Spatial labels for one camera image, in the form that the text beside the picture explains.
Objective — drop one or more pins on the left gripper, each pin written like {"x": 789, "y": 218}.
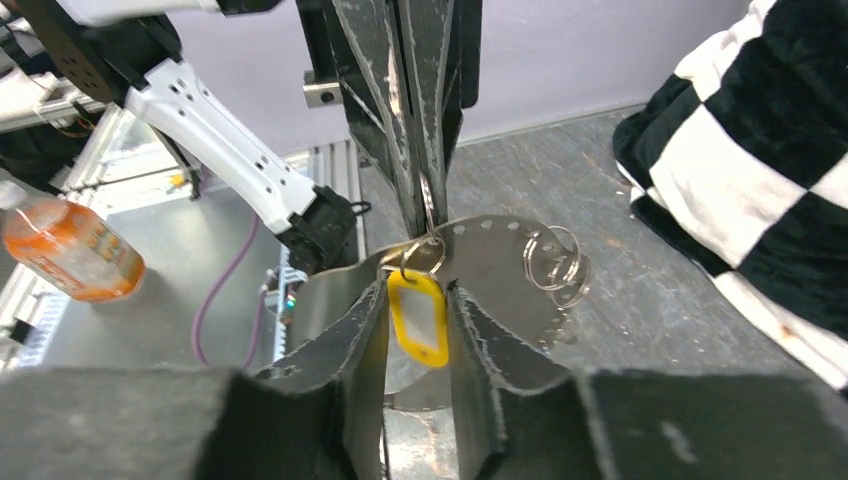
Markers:
{"x": 418, "y": 97}

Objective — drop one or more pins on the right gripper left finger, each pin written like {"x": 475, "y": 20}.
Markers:
{"x": 331, "y": 417}

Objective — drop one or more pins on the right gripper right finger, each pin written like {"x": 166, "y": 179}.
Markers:
{"x": 514, "y": 410}

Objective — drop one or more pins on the yellow tagged key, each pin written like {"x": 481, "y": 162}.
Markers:
{"x": 417, "y": 302}

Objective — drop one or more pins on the metal key organizer plate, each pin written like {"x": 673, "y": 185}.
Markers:
{"x": 515, "y": 269}

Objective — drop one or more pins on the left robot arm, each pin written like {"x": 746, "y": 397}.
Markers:
{"x": 128, "y": 53}

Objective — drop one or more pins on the orange drink bottle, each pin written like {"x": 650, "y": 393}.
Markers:
{"x": 69, "y": 245}

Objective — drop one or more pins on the black white checkered blanket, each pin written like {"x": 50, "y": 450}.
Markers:
{"x": 739, "y": 162}

